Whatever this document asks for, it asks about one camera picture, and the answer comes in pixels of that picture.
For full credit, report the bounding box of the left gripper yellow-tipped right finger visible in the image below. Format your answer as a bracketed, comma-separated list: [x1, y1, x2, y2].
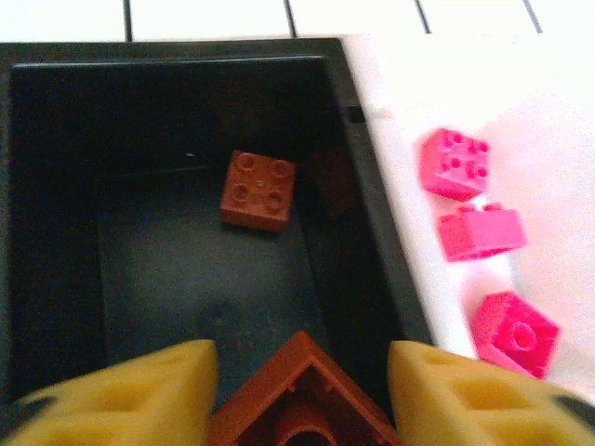
[388, 340, 595, 446]

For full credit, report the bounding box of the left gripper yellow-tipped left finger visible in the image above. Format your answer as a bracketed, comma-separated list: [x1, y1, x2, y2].
[0, 338, 220, 446]

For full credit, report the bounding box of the pink lego brick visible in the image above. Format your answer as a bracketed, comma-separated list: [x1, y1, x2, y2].
[420, 128, 493, 203]
[471, 291, 562, 380]
[438, 203, 529, 263]

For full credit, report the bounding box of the orange lego brick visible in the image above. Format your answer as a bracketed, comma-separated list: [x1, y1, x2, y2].
[220, 149, 298, 234]
[204, 330, 403, 446]

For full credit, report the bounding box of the black plastic container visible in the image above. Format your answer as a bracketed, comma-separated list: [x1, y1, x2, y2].
[0, 37, 436, 446]

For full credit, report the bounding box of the white plastic container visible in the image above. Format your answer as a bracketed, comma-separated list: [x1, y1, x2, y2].
[341, 33, 595, 405]

